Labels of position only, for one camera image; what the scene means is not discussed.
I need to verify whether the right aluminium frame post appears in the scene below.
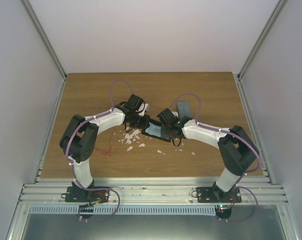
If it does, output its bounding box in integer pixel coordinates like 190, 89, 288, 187
236, 0, 288, 81

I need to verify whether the grey slotted cable duct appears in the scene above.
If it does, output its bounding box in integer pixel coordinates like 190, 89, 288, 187
29, 204, 216, 216

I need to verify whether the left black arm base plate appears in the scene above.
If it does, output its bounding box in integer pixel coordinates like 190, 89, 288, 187
60, 185, 110, 204

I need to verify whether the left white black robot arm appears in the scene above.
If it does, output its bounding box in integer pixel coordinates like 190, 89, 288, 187
59, 94, 150, 202

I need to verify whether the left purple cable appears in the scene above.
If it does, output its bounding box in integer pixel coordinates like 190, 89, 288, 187
65, 79, 134, 186

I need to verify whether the open black glasses case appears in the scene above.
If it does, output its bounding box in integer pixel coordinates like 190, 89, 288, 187
141, 118, 172, 143

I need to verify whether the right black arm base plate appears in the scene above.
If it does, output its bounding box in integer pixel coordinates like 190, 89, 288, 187
190, 187, 242, 204

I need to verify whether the left aluminium frame post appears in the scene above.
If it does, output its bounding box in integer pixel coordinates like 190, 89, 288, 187
20, 0, 68, 81

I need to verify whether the green glasses case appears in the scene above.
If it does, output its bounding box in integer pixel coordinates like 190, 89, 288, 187
177, 101, 192, 119

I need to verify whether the aluminium mounting rail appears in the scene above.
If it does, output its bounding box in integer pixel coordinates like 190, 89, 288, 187
18, 176, 288, 205

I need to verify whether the aluminium frame post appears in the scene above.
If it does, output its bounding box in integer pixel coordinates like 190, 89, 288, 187
20, 0, 68, 81
236, 0, 288, 81

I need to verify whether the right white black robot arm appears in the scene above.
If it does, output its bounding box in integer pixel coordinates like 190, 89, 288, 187
157, 108, 262, 203

